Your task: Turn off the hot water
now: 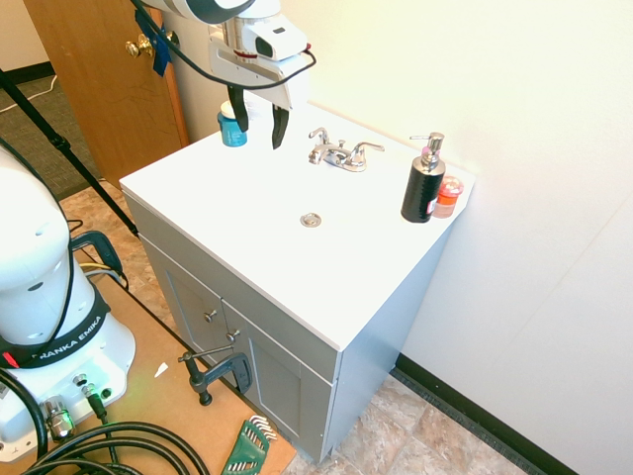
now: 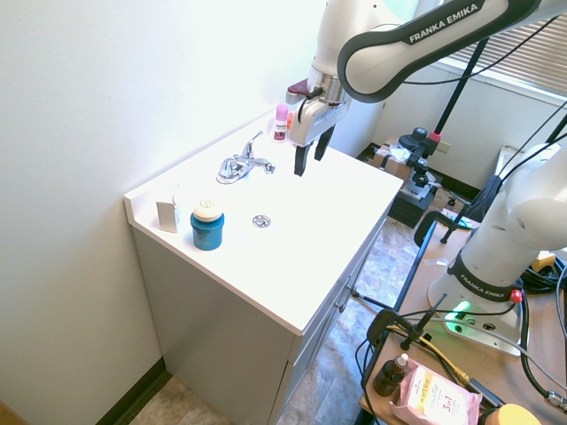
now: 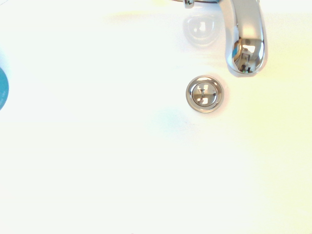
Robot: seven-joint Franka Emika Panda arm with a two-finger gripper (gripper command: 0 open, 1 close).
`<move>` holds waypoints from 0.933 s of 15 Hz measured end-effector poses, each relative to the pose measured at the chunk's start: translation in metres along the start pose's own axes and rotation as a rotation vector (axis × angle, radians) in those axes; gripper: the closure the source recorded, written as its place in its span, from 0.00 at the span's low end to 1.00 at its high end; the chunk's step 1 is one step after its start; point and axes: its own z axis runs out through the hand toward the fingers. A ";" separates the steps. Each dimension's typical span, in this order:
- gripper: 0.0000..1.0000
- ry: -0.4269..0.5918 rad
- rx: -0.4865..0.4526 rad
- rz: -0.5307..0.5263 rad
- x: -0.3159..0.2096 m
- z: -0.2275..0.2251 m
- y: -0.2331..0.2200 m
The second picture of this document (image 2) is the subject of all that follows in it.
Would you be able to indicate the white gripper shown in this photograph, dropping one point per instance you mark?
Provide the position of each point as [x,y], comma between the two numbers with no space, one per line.
[313,118]

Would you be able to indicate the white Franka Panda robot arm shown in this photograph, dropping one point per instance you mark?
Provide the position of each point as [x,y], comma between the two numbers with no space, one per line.
[496,212]

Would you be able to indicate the orange bottle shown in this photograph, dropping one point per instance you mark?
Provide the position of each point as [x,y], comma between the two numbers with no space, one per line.
[290,118]

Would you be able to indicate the pink capped white bottle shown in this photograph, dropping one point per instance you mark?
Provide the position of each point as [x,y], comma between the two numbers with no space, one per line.
[280,124]

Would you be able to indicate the chrome sink faucet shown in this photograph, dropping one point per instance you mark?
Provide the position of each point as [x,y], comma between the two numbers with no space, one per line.
[243,168]

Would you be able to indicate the white vanity sink top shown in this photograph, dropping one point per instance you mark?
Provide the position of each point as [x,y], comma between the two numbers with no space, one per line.
[274,212]

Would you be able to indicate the brown cardboard box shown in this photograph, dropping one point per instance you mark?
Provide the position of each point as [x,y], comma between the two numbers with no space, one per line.
[390,156]

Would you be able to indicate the chrome sink drain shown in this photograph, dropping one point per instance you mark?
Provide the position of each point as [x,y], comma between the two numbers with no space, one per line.
[261,221]

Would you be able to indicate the blue jar with cream lid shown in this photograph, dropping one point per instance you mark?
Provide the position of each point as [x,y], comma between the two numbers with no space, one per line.
[207,226]

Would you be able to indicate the black C-clamp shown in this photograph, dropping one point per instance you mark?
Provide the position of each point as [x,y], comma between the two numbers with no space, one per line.
[401,325]
[436,226]

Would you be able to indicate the small white carton box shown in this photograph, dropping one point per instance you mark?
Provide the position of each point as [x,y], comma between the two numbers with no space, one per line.
[168,213]

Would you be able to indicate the grey vanity cabinet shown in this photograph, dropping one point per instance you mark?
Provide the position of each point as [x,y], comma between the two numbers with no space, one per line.
[230,327]

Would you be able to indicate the window blinds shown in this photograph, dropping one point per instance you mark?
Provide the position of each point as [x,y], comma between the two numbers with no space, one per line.
[514,48]

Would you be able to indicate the brown dropper bottle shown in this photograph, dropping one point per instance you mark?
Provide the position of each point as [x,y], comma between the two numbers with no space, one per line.
[390,373]

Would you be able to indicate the red emergency stop button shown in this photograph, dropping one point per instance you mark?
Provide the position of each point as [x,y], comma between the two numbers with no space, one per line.
[514,295]

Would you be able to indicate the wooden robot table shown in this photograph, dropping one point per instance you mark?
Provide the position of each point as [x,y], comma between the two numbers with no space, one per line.
[465,354]

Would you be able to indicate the pink wet wipes pack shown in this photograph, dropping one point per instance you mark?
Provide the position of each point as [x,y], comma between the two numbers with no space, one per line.
[436,395]

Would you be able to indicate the yellow round container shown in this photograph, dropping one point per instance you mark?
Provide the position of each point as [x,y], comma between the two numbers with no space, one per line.
[509,415]

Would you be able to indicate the dark red wrist camera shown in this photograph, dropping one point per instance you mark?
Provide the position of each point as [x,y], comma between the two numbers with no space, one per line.
[297,90]

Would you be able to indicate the black camera tripod stand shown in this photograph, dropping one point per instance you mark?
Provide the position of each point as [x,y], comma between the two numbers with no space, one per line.
[436,133]

